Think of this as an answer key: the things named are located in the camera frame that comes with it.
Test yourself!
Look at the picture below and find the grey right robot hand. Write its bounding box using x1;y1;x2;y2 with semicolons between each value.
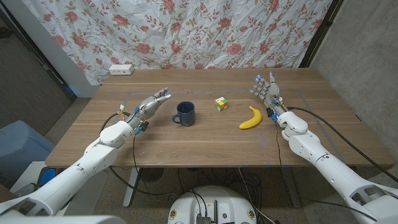
249;71;289;118

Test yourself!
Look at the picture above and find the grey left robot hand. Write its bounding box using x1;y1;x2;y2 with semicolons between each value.
126;87;172;134

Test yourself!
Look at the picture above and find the dark blue mug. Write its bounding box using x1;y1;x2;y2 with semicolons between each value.
172;101;196;127

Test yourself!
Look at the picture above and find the yellow toy banana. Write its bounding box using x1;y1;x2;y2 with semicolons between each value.
238;105;262;130

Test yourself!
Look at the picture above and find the Rubik's cube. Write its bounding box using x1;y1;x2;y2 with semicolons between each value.
215;96;228;112

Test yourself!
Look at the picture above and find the white power strip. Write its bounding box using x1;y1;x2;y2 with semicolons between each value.
108;63;135;76

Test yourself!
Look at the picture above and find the black floor fan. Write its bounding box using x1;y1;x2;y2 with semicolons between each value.
139;167;165;183

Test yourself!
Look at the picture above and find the black backdrop stand pole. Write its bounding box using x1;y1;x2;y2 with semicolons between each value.
0;4;78;102
298;0;345;68

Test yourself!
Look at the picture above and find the white table leg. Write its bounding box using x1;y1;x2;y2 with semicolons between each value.
123;167;141;208

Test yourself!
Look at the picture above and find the floral backdrop cloth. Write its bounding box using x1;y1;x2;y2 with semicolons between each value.
23;0;333;86

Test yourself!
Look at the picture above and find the grey table leg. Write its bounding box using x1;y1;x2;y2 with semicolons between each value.
281;166;302;208

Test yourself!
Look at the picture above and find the white robot torso base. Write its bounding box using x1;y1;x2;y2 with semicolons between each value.
167;185;257;224

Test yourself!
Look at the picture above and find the blue black foot pedal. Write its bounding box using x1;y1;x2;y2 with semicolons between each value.
37;167;57;186

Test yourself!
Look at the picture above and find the white floor board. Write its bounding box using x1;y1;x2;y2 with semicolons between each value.
11;161;109;216

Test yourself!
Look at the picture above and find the white robot chest edge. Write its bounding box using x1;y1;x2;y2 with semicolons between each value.
0;215;127;224

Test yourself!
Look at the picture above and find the grey sneaker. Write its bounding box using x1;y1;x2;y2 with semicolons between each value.
14;183;37;197

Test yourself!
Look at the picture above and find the person's brown leg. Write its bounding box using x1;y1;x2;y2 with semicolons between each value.
0;183;15;203

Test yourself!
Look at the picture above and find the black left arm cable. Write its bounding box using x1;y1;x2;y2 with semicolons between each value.
99;111;178;197

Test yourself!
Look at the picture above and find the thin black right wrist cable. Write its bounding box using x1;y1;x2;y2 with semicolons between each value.
274;120;284;169

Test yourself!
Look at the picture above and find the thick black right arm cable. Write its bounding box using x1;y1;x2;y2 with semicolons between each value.
287;106;398;184

